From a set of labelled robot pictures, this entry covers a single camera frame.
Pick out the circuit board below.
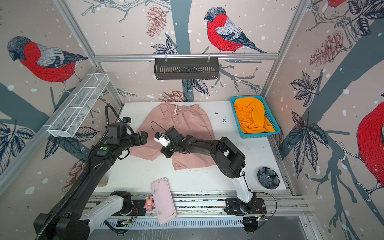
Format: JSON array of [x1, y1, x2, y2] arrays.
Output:
[[247, 215, 269, 223], [116, 220, 135, 228]]

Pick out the pink shorts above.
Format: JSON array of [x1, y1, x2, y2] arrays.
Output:
[[129, 101, 217, 171]]

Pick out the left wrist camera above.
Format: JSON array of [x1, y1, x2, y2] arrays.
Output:
[[121, 117, 132, 124]]

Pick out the right circuit board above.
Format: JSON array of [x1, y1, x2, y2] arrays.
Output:
[[247, 215, 269, 223]]

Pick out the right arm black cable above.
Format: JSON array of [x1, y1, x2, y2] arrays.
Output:
[[254, 191, 278, 223]]

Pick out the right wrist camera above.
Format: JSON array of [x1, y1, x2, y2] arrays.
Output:
[[154, 132, 171, 148]]

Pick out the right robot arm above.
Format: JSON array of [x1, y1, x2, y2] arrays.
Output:
[[154, 127, 257, 216]]

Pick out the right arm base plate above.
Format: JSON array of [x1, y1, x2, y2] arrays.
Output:
[[224, 198, 267, 216]]

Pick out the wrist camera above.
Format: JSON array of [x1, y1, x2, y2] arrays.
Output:
[[121, 117, 132, 124], [154, 132, 171, 148]]

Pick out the pink tray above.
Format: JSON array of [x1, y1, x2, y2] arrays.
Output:
[[151, 178, 177, 225]]

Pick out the small pink toy figure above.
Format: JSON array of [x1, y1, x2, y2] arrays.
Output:
[[144, 196, 155, 212]]

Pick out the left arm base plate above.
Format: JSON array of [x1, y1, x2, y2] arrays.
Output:
[[118, 200, 147, 217]]

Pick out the orange shorts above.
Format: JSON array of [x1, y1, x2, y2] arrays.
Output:
[[234, 97, 275, 134]]

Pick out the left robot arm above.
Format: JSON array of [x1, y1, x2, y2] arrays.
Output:
[[34, 123, 148, 240]]

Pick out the left circuit board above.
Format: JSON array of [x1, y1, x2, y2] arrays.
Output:
[[116, 220, 135, 228]]

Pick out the black hanging wire basket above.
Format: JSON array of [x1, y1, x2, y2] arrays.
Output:
[[154, 58, 220, 80]]

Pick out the aluminium frame crossbar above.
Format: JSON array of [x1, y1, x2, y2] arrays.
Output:
[[94, 53, 280, 63]]

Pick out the white wire mesh shelf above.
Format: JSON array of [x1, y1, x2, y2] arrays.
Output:
[[48, 73, 110, 138]]

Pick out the teal plastic basket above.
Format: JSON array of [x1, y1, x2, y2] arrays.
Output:
[[230, 96, 281, 139]]

